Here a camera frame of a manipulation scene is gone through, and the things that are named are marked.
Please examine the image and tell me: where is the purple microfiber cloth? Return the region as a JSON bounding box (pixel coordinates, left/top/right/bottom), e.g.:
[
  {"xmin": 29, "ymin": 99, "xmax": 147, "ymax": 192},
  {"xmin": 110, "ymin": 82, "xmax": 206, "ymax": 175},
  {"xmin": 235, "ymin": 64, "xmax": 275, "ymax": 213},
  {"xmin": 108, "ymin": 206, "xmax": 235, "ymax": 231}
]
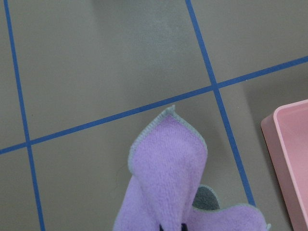
[{"xmin": 113, "ymin": 106, "xmax": 271, "ymax": 231}]

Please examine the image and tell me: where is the pink plastic bin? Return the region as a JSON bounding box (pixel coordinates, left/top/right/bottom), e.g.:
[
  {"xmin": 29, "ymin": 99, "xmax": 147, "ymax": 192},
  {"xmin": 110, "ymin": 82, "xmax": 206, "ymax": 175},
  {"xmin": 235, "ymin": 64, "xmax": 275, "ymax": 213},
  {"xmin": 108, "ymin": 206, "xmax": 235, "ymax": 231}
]
[{"xmin": 261, "ymin": 100, "xmax": 308, "ymax": 231}]

